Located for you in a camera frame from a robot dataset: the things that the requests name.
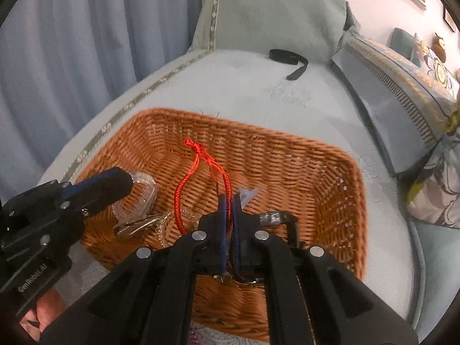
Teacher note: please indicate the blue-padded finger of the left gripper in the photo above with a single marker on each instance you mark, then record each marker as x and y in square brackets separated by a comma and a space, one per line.
[95, 194]

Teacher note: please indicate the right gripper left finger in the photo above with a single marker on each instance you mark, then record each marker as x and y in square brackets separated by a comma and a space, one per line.
[148, 297]

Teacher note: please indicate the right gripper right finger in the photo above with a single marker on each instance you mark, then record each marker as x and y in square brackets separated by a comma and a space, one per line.
[312, 298]

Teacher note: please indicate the left hand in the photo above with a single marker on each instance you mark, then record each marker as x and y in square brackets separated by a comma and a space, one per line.
[47, 310]

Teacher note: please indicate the silver hair clip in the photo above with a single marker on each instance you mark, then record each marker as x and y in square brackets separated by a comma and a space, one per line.
[130, 228]

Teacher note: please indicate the orange wicker basket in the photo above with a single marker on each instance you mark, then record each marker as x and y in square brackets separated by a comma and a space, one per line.
[306, 192]

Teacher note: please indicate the blue curtain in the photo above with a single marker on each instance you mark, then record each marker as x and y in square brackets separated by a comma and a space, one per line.
[64, 61]

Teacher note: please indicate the floral pillow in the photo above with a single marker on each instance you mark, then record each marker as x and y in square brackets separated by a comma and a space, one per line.
[436, 72]
[434, 196]

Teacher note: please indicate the striped blue folded quilt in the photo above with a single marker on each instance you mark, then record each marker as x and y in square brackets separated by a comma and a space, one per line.
[406, 111]

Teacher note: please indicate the teal bed headboard cover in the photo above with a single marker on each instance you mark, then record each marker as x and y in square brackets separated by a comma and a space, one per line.
[315, 29]

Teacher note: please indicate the teal cushion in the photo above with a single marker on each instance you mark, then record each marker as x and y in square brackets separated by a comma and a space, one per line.
[402, 42]

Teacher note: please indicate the brown owl plush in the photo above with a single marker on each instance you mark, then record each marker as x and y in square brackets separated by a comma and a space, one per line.
[438, 47]

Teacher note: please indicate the small dark framed picture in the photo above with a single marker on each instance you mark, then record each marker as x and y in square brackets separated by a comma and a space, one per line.
[449, 20]

